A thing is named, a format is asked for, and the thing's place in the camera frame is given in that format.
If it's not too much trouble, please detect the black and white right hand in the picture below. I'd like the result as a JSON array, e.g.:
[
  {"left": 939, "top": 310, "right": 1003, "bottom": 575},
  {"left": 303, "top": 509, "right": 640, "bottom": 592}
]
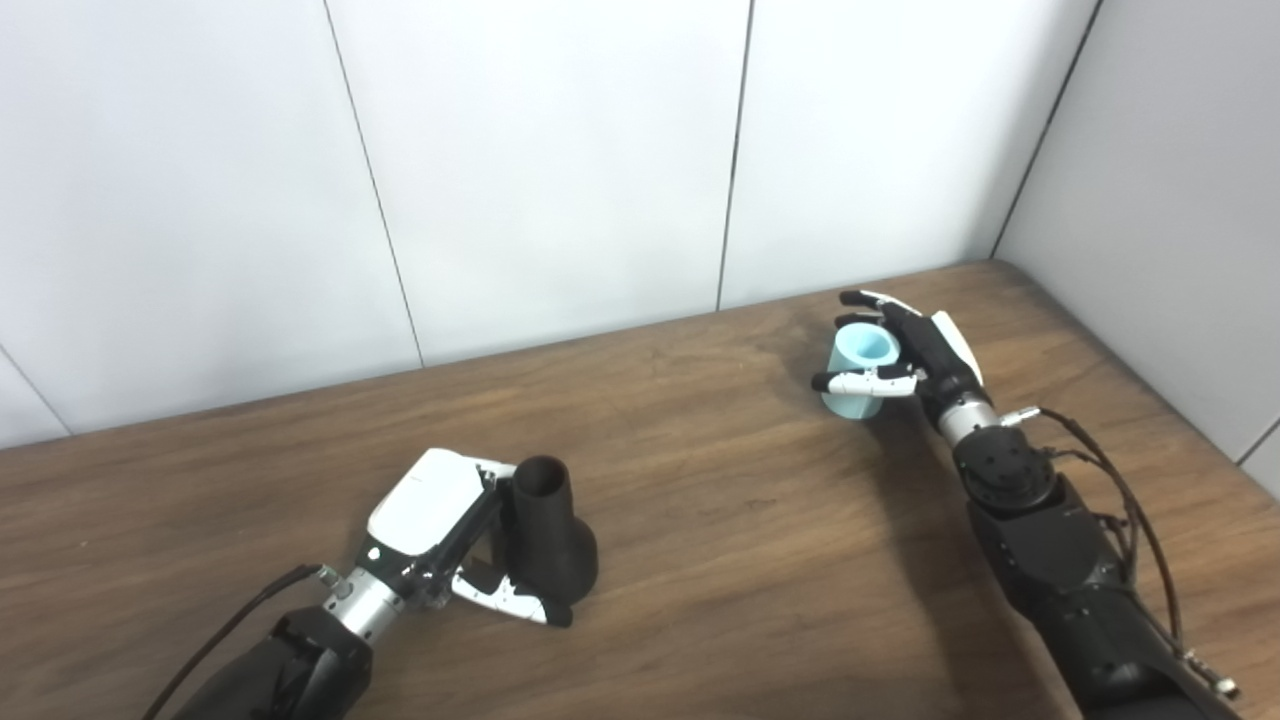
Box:
[{"left": 811, "top": 289, "right": 986, "bottom": 426}]

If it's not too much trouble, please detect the black and white left hand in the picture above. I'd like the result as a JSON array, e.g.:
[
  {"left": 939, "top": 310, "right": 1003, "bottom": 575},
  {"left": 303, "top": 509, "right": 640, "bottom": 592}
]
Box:
[{"left": 352, "top": 448, "right": 574, "bottom": 629}]

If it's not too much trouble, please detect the light blue cylinder cup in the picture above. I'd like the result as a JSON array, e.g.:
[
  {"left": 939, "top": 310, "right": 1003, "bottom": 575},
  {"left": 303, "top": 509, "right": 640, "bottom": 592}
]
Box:
[{"left": 821, "top": 322, "right": 901, "bottom": 421}]

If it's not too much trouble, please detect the black nozzle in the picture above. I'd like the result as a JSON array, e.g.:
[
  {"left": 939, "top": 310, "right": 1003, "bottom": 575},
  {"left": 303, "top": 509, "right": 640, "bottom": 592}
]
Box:
[{"left": 498, "top": 455, "right": 600, "bottom": 607}]

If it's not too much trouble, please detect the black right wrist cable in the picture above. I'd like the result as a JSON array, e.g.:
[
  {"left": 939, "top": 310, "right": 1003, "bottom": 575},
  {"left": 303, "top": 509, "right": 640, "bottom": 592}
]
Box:
[{"left": 1003, "top": 404, "right": 1241, "bottom": 701}]

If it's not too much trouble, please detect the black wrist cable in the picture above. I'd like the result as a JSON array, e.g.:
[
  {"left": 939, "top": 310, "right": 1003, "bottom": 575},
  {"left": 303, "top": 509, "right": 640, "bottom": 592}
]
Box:
[
  {"left": 143, "top": 563, "right": 341, "bottom": 720},
  {"left": 1003, "top": 404, "right": 1241, "bottom": 701}
]

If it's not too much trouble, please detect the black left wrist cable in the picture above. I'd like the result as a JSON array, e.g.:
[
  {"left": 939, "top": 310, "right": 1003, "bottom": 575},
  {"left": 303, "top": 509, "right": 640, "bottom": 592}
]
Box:
[{"left": 143, "top": 563, "right": 341, "bottom": 720}]

